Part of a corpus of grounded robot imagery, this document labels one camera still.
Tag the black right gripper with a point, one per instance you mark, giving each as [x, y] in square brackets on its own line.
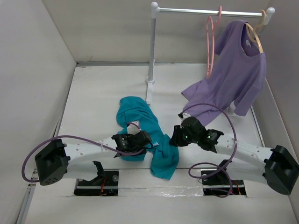
[175, 139]

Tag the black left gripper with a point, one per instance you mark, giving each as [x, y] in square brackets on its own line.
[140, 149]

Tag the teal t shirt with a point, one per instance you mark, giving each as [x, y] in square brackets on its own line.
[165, 156]

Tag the pink plastic hanger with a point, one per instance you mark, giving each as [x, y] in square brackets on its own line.
[211, 26]

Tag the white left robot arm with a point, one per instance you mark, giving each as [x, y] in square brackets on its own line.
[84, 161]

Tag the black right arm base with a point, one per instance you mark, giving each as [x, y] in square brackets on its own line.
[219, 185]

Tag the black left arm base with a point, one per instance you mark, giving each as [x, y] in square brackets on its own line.
[104, 184]

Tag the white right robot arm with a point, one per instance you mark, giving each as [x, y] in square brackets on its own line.
[274, 167]

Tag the purple t shirt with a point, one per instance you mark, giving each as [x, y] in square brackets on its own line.
[237, 77]

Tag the beige wooden hanger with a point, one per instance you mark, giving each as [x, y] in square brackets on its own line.
[252, 31]

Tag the white metal clothes rack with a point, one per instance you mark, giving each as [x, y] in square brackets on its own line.
[178, 29]

